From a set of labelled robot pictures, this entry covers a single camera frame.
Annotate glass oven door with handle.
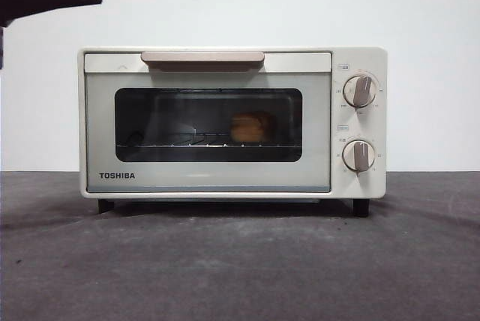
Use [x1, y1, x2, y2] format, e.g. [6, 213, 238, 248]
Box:
[82, 49, 333, 194]

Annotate wire oven rack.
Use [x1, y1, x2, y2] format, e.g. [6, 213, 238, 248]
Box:
[115, 131, 302, 150]

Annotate timer knob with beige grip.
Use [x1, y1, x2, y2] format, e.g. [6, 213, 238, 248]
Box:
[342, 139, 377, 173]

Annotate white Toshiba toaster oven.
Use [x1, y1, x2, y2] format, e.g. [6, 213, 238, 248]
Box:
[76, 46, 389, 219]

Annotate temperature knob with beige grip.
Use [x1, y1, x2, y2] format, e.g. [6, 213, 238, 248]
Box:
[343, 74, 378, 108]

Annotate golden brown bread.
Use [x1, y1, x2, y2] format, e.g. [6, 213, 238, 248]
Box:
[229, 110, 277, 144]

